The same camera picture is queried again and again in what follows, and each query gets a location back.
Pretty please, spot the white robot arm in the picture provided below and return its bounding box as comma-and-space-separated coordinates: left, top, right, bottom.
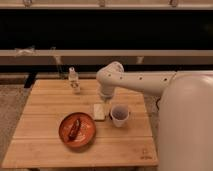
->
96, 61, 213, 171

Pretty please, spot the orange ceramic bowl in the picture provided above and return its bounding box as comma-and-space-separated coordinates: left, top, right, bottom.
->
58, 112, 96, 149

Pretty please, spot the white rectangular sponge block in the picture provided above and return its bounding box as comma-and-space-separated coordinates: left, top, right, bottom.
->
93, 104, 105, 121

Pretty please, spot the brown food piece in bowl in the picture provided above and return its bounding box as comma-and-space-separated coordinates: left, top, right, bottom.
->
69, 119, 81, 140

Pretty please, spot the clear small bottle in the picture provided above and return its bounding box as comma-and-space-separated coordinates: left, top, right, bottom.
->
68, 67, 80, 94

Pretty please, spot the wooden table board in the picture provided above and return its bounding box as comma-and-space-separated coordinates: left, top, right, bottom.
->
2, 79, 158, 168

